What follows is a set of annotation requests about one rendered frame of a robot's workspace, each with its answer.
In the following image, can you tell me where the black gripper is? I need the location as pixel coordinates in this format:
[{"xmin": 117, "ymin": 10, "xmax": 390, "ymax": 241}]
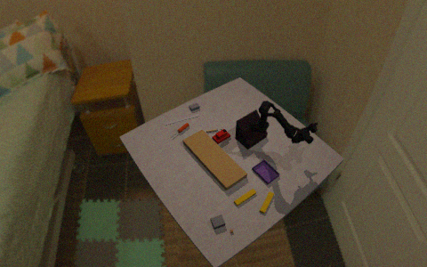
[{"xmin": 300, "ymin": 123, "xmax": 318, "ymax": 133}]

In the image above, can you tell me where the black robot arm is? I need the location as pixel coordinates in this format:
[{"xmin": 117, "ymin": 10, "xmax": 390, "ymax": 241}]
[{"xmin": 249, "ymin": 101, "xmax": 314, "ymax": 144}]

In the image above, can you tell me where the purple shallow tray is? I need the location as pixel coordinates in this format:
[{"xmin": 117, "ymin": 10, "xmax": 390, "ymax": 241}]
[{"xmin": 252, "ymin": 160, "xmax": 279, "ymax": 184}]

